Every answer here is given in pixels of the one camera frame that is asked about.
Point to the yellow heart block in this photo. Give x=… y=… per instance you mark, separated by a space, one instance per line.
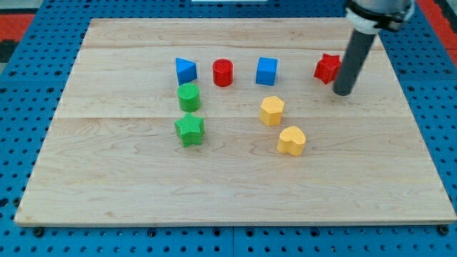
x=292 y=141

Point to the blue triangle block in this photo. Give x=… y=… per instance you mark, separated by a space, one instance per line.
x=186 y=71

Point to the green star block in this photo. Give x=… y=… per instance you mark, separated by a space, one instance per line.
x=190 y=129

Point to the blue cube block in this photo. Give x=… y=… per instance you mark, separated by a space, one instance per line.
x=266 y=71

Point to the red star block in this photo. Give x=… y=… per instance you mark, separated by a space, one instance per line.
x=327 y=68

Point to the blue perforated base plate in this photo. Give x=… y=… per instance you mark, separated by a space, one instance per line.
x=35 y=76

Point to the wooden board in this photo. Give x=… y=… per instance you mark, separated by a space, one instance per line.
x=111 y=157

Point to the green cylinder block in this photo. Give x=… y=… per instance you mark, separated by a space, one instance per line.
x=189 y=97

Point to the yellow hexagon block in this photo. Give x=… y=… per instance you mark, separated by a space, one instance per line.
x=271 y=110

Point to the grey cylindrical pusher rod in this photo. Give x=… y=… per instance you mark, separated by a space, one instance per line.
x=355 y=55

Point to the red cylinder block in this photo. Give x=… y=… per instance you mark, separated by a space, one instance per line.
x=222 y=72

